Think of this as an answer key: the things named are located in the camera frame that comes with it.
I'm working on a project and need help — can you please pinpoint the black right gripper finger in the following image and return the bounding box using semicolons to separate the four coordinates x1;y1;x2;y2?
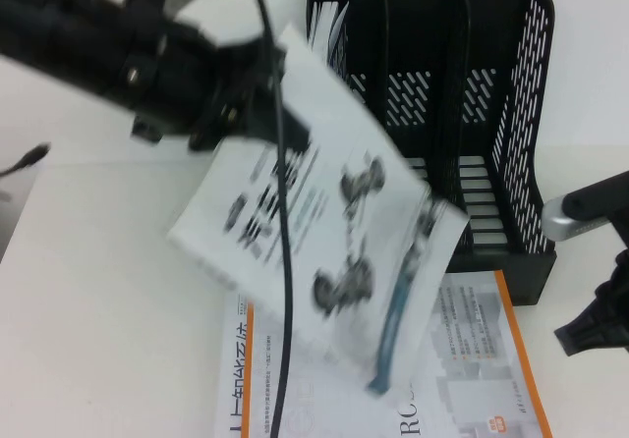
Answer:
553;304;629;356

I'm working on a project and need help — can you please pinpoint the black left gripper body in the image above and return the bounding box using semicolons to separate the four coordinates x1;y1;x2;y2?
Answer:
189;37;289;152

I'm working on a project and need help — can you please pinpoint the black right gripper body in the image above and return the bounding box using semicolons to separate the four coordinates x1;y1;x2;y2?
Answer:
592;246;629;311

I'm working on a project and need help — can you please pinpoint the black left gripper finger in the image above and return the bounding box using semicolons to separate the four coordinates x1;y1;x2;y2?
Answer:
255;79;315;147

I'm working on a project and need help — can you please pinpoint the white car suspension book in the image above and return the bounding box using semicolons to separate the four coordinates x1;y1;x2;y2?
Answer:
166;24;471;398

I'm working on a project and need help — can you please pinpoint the dark-spined mobile robot book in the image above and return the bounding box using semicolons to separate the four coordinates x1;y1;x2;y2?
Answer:
308;0;351;82

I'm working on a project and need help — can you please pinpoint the orange-bordered ROS2 programming book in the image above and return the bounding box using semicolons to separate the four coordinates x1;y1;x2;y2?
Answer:
213;269;551;438

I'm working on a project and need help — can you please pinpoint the black plastic book stand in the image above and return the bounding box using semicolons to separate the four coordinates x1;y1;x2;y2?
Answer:
304;0;559;307

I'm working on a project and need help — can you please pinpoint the thick black cable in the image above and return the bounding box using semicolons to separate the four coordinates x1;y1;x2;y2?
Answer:
245;0;296;438

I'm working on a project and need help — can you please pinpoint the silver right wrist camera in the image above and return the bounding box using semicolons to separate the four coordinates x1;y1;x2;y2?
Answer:
542;196;618;244

